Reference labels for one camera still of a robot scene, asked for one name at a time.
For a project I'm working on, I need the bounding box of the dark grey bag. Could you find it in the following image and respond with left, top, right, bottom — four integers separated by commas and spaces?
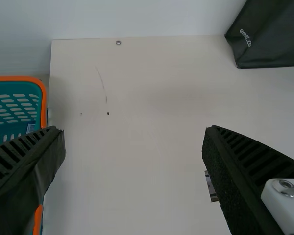
224, 0, 294, 70

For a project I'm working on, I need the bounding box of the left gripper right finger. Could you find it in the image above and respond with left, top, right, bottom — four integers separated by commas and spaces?
201, 125, 294, 235

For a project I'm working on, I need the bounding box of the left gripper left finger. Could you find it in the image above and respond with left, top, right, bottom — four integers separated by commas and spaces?
0, 125, 67, 235

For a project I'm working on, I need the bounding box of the teal shopping basket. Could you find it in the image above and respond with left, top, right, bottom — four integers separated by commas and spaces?
0, 76, 49, 235

